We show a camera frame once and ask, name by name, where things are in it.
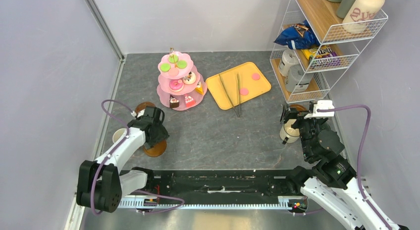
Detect yellow candy bag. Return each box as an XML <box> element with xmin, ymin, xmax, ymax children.
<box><xmin>301</xmin><ymin>45</ymin><xmax>340</xmax><ymax>65</ymax></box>

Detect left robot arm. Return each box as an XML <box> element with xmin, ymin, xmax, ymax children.
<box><xmin>76</xmin><ymin>106</ymin><xmax>169</xmax><ymax>214</ymax></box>

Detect blue snack bag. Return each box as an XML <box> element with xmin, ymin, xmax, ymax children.
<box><xmin>274</xmin><ymin>20</ymin><xmax>320</xmax><ymax>50</ymax></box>

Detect pink three-tier cake stand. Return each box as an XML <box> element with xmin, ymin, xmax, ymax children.
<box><xmin>157</xmin><ymin>48</ymin><xmax>208</xmax><ymax>111</ymax></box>

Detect metal serving tongs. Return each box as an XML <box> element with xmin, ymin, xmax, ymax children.
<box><xmin>218</xmin><ymin>73</ymin><xmax>242</xmax><ymax>118</ymax></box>

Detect white wire shelf rack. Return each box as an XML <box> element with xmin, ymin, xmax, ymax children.
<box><xmin>270</xmin><ymin>0</ymin><xmax>388</xmax><ymax>104</ymax></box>

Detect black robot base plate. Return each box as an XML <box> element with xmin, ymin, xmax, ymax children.
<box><xmin>134</xmin><ymin>170</ymin><xmax>308</xmax><ymax>210</ymax></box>

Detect grey-green bottle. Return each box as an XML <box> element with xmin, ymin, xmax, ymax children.
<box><xmin>336</xmin><ymin>0</ymin><xmax>355</xmax><ymax>19</ymax></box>

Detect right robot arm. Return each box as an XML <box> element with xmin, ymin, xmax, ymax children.
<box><xmin>281</xmin><ymin>100</ymin><xmax>407</xmax><ymax>230</ymax></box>

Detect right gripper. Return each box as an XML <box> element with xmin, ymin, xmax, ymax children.
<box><xmin>279</xmin><ymin>101</ymin><xmax>324</xmax><ymax>159</ymax></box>

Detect yellow cake slice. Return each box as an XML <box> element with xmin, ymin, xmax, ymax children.
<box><xmin>195</xmin><ymin>82</ymin><xmax>204</xmax><ymax>95</ymax></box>

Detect brown saucer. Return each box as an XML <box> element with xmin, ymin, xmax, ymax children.
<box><xmin>143</xmin><ymin>140</ymin><xmax>167</xmax><ymax>157</ymax></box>
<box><xmin>134</xmin><ymin>102</ymin><xmax>155</xmax><ymax>114</ymax></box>
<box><xmin>290</xmin><ymin>104</ymin><xmax>307</xmax><ymax>112</ymax></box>

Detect white chocolate-drizzle donut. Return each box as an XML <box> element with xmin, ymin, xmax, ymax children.
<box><xmin>182</xmin><ymin>71</ymin><xmax>197</xmax><ymax>85</ymax></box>

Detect pink frosted donut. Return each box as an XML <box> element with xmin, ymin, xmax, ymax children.
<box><xmin>169</xmin><ymin>79</ymin><xmax>185</xmax><ymax>92</ymax></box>

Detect white jar upper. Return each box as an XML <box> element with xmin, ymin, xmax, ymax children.
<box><xmin>278</xmin><ymin>49</ymin><xmax>299</xmax><ymax>77</ymax></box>

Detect pink macaron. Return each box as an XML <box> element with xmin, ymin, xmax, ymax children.
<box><xmin>239</xmin><ymin>88</ymin><xmax>249</xmax><ymax>96</ymax></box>
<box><xmin>168</xmin><ymin>67</ymin><xmax>179</xmax><ymax>77</ymax></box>
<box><xmin>252</xmin><ymin>73</ymin><xmax>261</xmax><ymax>80</ymax></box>

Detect chocolate cake slice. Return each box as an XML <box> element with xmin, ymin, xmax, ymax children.
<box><xmin>169</xmin><ymin>95</ymin><xmax>180</xmax><ymax>109</ymax></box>

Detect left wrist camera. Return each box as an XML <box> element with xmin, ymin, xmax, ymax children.
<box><xmin>131</xmin><ymin>109</ymin><xmax>145</xmax><ymax>119</ymax></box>

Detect red strawberry cake slice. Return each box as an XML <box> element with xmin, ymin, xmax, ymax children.
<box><xmin>184</xmin><ymin>94</ymin><xmax>196</xmax><ymax>109</ymax></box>

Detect grey jar lower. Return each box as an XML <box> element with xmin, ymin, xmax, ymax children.
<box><xmin>285</xmin><ymin>65</ymin><xmax>314</xmax><ymax>93</ymax></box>

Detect beige cup left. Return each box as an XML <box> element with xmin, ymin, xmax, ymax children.
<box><xmin>112</xmin><ymin>128</ymin><xmax>127</xmax><ymax>144</ymax></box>

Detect beige mug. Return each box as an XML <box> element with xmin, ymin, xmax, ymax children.
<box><xmin>279</xmin><ymin>119</ymin><xmax>300</xmax><ymax>145</ymax></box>

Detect yellow serving tray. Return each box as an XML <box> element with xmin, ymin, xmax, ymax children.
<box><xmin>206</xmin><ymin>62</ymin><xmax>271</xmax><ymax>110</ymax></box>

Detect cream labelled bottle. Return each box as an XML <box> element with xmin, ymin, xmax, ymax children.
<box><xmin>342</xmin><ymin>0</ymin><xmax>385</xmax><ymax>34</ymax></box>

